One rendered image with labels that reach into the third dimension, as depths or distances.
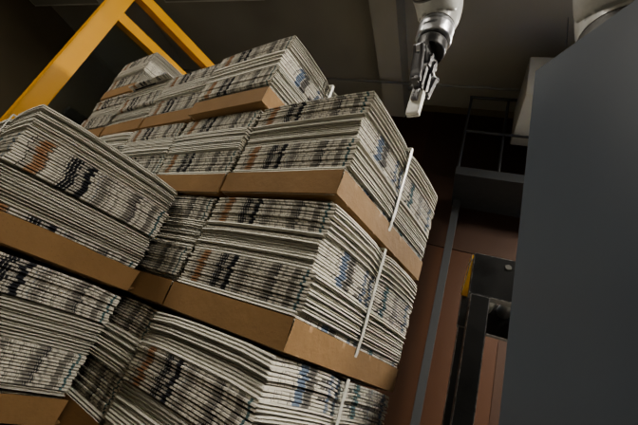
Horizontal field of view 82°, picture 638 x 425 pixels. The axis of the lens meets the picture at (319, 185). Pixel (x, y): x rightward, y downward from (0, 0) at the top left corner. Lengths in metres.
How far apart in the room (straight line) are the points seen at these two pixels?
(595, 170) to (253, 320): 0.51
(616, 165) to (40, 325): 0.88
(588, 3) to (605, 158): 0.36
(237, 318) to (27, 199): 0.39
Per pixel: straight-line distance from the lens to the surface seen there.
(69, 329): 0.80
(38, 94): 2.12
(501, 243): 4.64
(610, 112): 0.65
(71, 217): 0.77
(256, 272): 0.59
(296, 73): 0.96
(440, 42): 1.00
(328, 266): 0.56
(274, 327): 0.53
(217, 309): 0.61
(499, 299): 1.14
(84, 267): 0.77
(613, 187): 0.58
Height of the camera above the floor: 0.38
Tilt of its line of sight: 25 degrees up
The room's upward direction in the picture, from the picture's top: 21 degrees clockwise
